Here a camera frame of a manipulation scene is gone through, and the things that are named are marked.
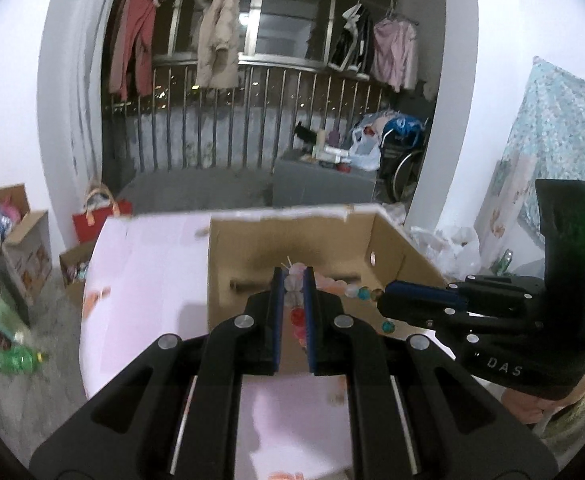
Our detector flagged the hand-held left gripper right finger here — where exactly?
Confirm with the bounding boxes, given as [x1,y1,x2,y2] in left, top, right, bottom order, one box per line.
[302,266,559,480]

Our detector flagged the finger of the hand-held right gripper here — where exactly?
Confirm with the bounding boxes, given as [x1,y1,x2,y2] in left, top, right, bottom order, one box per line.
[385,275,545,313]
[376,296,525,356]

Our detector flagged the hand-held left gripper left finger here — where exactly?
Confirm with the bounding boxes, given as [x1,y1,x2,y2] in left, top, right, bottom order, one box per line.
[29,266,286,480]

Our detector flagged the multicoloured bead bracelet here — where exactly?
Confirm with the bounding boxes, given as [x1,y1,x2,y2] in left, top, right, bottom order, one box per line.
[283,260,398,348]

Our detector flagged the brown cardboard box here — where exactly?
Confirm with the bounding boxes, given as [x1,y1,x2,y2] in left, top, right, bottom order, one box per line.
[206,203,450,376]

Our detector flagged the person's right forearm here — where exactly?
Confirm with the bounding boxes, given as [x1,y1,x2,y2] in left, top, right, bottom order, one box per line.
[542,367,585,456]

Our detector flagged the person's right hand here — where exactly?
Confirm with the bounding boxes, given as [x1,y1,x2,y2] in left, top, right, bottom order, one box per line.
[502,387,560,431]

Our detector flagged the crumpled white plastic bags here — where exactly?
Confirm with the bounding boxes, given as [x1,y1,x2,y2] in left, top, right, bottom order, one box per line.
[409,225,480,276]

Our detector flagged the grey cabinet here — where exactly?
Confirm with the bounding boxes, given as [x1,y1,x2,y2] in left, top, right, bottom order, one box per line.
[272,147,379,206]

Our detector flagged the white plastic bag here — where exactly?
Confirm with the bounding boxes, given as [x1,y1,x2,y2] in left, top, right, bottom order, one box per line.
[349,127,382,170]

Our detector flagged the floral hanging cloth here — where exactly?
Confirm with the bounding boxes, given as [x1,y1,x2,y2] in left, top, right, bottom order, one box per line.
[475,56,585,261]

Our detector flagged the blue plastic bag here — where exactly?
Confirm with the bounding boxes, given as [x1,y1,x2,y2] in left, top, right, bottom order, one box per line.
[387,115,423,136]

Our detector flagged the red tote bag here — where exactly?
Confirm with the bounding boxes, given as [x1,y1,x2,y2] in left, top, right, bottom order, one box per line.
[72,185,134,246]

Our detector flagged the small open cardboard box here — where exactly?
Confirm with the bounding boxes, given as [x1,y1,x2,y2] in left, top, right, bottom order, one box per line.
[60,242,98,306]

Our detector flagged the pink hanging jacket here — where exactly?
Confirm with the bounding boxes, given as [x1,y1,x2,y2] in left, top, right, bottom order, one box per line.
[371,15,419,92]

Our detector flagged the large printed cardboard box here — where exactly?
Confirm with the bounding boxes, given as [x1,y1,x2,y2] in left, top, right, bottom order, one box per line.
[0,184,53,306]

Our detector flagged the metal balcony railing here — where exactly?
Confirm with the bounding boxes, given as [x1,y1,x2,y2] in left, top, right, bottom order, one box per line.
[103,52,398,171]

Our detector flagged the black and white jacket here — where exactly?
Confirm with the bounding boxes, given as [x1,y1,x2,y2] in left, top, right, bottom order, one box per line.
[328,4,375,78]

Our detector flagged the green plastic bottles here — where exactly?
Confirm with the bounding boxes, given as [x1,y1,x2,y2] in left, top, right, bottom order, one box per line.
[0,342,48,373]

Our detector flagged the beige hanging coat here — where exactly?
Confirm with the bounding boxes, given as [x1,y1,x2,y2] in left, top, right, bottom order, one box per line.
[192,0,246,90]

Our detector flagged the red hanging coat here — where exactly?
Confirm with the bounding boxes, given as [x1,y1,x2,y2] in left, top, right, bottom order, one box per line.
[108,0,160,102]

